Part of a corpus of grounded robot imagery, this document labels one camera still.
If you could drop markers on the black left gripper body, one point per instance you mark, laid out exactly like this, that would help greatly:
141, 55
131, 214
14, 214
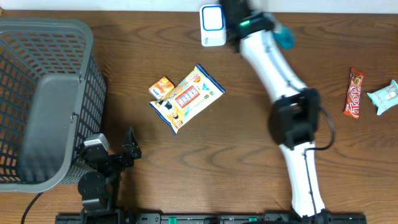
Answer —
120, 161

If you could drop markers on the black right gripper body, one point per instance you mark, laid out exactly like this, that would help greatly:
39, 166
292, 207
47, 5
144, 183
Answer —
228, 36

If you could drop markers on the teal mouthwash bottle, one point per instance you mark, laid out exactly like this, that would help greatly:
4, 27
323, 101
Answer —
282, 34

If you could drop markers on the small orange snack packet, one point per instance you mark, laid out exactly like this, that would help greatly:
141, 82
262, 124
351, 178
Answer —
161, 88

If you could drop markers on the yellow snack bag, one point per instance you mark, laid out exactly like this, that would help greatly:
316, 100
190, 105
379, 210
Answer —
191, 96

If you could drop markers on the red brown chocolate bar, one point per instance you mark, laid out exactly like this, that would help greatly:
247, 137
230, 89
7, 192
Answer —
352, 104

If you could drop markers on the teal wet wipes pack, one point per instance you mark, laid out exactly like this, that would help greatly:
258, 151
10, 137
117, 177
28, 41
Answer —
384, 98

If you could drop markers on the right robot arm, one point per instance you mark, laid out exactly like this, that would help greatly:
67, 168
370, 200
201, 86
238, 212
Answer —
293, 120

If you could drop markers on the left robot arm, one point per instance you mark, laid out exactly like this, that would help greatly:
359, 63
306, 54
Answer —
99, 188

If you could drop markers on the white barcode scanner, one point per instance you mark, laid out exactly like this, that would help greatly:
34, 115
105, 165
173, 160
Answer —
212, 25

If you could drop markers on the grey plastic shopping basket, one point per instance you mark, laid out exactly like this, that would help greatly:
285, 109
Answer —
52, 99

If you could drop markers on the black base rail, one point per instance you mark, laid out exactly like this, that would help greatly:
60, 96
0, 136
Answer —
155, 218

